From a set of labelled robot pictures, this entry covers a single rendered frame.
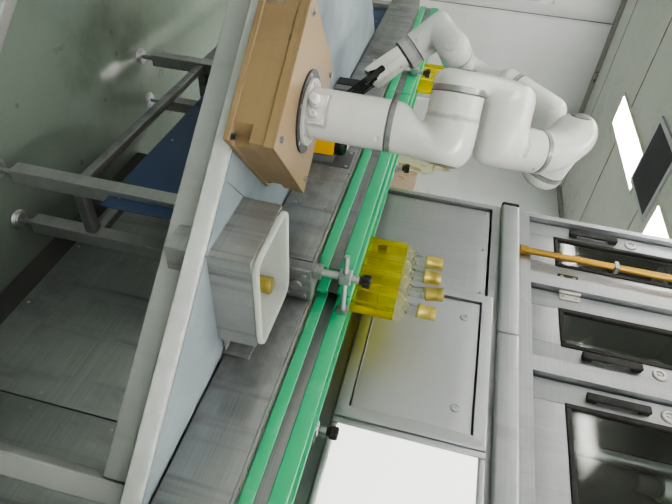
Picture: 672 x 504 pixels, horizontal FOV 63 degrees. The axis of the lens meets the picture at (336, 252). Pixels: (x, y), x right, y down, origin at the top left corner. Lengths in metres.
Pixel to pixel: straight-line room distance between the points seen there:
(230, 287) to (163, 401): 0.21
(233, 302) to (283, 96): 0.37
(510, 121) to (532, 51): 6.24
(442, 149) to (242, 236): 0.38
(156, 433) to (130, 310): 0.64
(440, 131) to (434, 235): 0.83
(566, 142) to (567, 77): 6.31
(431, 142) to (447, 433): 0.64
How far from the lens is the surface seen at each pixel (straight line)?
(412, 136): 1.00
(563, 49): 7.31
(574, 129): 1.17
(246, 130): 0.93
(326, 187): 1.39
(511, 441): 1.33
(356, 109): 1.01
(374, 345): 1.40
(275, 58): 0.96
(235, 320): 1.04
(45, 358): 1.52
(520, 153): 1.08
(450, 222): 1.85
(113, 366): 1.45
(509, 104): 1.05
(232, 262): 0.93
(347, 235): 1.28
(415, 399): 1.33
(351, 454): 1.23
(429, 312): 1.31
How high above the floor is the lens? 1.09
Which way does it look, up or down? 8 degrees down
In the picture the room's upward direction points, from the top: 102 degrees clockwise
